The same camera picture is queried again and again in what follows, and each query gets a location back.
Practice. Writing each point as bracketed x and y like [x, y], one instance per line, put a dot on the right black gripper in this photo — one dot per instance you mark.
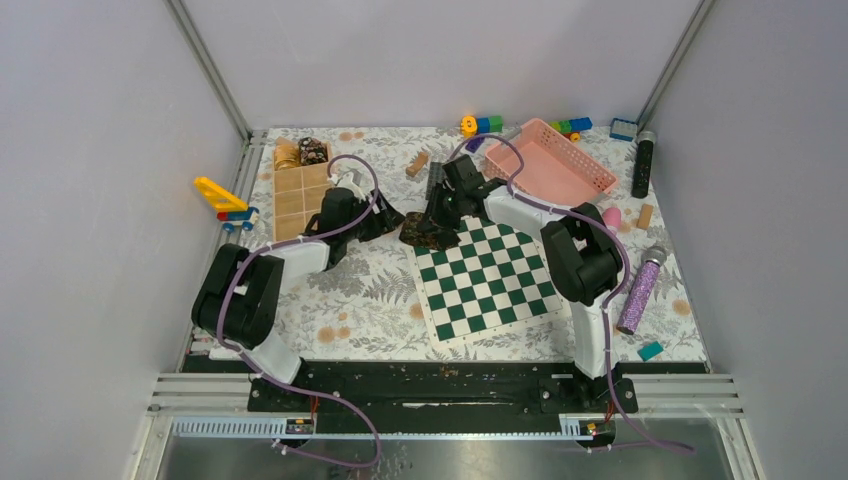
[438, 223]

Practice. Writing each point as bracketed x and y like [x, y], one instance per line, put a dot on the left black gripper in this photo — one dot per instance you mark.
[384, 220]

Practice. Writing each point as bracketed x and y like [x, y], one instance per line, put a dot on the wooden compartment box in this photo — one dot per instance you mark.
[297, 194]

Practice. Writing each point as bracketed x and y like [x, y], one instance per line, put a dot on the black key-patterned necktie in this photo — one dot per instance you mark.
[418, 232]

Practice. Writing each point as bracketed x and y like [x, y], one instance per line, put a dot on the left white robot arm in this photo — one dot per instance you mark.
[237, 302]

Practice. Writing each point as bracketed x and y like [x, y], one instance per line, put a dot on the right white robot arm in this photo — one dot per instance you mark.
[583, 259]

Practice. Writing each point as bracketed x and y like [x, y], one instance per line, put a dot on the grey studded baseplate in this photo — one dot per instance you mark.
[435, 176]

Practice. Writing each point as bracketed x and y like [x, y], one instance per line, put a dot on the purple toy brick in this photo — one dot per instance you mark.
[474, 143]

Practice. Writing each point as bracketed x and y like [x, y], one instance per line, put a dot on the small wooden arch block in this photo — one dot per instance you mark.
[418, 163]

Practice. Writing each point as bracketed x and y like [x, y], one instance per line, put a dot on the rolled floral black tie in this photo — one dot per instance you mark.
[312, 151]

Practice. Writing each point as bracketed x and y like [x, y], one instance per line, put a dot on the yellow round toy block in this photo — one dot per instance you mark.
[468, 126]

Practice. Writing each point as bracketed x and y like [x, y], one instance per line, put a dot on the rolled golden tie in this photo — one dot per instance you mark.
[286, 157]

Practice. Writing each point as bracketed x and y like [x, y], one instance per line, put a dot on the green toy brick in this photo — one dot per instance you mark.
[495, 123]

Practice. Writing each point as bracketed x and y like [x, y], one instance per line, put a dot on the green white chessboard mat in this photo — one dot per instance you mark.
[494, 282]

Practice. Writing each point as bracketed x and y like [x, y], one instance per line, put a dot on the pink perforated plastic basket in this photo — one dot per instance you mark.
[549, 167]

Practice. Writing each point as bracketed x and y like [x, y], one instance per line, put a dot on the yellow toy ladder vehicle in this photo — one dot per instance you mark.
[232, 212]

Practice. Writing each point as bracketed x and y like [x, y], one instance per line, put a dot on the multicolour toy brick train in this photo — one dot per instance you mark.
[572, 129]

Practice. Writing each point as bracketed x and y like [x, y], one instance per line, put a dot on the pink toy microphone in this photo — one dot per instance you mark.
[612, 218]

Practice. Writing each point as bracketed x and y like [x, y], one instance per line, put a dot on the blue grey toy brick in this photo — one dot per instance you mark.
[625, 130]

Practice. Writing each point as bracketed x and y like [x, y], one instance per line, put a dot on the black toy microphone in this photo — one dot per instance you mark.
[643, 164]

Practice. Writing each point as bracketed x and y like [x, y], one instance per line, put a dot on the small wooden rectangular block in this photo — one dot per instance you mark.
[645, 217]

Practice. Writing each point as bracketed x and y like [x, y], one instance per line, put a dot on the purple glitter toy microphone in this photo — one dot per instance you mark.
[641, 289]

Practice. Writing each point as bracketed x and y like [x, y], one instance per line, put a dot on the teal small block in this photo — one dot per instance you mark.
[650, 351]

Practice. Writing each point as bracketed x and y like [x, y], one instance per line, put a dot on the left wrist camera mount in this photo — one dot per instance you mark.
[349, 180]

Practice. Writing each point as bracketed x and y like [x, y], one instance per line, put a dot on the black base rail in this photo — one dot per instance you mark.
[433, 397]

